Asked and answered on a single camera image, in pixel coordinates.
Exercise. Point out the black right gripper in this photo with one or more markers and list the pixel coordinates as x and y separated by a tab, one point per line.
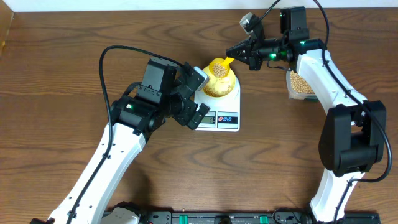
250	56

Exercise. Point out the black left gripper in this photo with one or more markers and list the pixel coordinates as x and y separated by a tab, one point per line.
185	116

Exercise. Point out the yellow plastic measuring scoop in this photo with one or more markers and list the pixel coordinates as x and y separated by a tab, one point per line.
224	61

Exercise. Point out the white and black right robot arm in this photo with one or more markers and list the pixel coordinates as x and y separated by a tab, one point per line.
353	138

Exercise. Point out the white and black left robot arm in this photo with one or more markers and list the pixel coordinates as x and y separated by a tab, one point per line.
165	91

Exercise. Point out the soybeans in yellow bowl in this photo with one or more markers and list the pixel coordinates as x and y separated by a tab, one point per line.
217	91

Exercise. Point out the pale yellow bowl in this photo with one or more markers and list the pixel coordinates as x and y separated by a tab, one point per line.
220	81

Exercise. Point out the soybeans in scoop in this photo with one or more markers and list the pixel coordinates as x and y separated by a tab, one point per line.
219	71

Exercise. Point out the white digital kitchen scale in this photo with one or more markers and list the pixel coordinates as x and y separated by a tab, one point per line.
225	111

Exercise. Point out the soybeans in container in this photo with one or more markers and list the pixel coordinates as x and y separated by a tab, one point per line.
299	84

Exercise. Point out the clear plastic container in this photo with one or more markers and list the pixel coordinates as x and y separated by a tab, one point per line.
297	96

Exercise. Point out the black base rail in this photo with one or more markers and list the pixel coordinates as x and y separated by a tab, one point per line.
224	217

